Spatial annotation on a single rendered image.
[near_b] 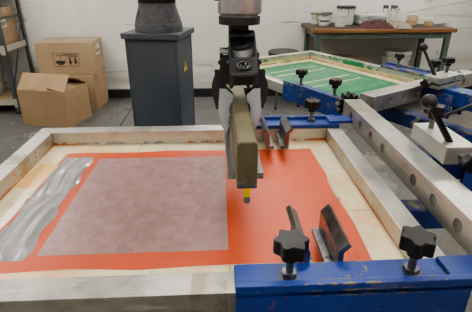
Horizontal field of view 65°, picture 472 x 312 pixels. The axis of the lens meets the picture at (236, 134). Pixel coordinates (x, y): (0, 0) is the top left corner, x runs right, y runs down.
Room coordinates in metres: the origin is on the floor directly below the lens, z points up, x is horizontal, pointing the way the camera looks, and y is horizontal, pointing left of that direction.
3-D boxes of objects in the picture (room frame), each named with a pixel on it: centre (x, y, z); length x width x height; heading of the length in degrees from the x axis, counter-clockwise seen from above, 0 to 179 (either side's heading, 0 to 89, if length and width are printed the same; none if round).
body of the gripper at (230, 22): (0.68, -0.01, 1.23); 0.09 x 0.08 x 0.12; 3
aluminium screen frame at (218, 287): (0.64, 0.10, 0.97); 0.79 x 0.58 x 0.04; 93
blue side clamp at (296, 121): (0.93, -0.12, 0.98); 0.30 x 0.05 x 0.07; 93
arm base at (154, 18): (1.24, 0.25, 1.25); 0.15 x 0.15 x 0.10
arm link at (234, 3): (0.67, 0.00, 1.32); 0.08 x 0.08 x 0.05
